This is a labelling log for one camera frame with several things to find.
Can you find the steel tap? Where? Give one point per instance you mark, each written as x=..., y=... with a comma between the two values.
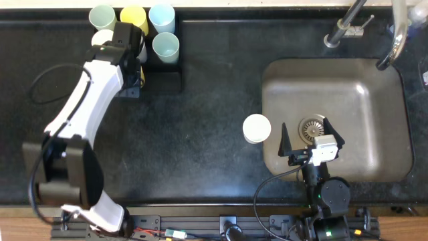
x=334, y=37

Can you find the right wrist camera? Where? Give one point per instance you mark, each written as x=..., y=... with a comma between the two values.
x=324, y=150

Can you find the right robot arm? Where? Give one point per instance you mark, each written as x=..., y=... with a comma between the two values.
x=331, y=197

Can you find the green cup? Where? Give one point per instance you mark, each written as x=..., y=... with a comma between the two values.
x=165, y=47
x=102, y=16

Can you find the mounting rail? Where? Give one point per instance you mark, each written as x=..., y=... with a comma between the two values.
x=194, y=224

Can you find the black tray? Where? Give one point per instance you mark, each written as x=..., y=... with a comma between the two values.
x=167, y=78

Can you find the steel sink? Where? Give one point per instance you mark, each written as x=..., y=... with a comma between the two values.
x=368, y=117

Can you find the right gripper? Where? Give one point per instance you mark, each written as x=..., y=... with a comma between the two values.
x=299, y=157

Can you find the cream cup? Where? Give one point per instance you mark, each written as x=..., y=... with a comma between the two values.
x=257, y=128

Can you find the grey cup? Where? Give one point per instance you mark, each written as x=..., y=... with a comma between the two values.
x=143, y=55

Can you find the white cup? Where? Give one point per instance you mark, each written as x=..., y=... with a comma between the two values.
x=100, y=37

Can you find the yellow cup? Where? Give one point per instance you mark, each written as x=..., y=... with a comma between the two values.
x=142, y=77
x=133, y=16

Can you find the blue cup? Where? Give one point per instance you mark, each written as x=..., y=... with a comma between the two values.
x=162, y=16

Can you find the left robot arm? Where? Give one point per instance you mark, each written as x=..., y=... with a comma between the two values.
x=93, y=97

